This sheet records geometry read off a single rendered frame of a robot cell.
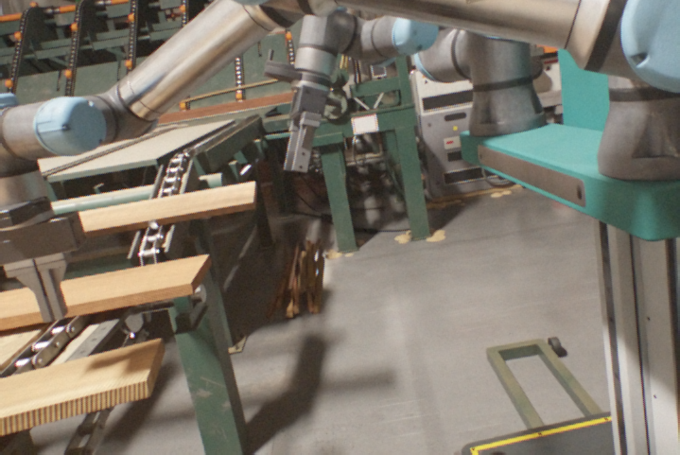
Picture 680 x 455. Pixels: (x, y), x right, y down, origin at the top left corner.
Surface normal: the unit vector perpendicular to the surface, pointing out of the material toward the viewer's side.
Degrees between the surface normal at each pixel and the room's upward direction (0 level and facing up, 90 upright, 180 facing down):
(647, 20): 93
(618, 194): 90
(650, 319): 90
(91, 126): 90
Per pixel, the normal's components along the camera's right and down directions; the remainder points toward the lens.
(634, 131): -0.83, -0.04
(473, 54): -0.84, 0.27
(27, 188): 0.82, 0.00
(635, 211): -0.98, 0.19
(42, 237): 0.18, 0.20
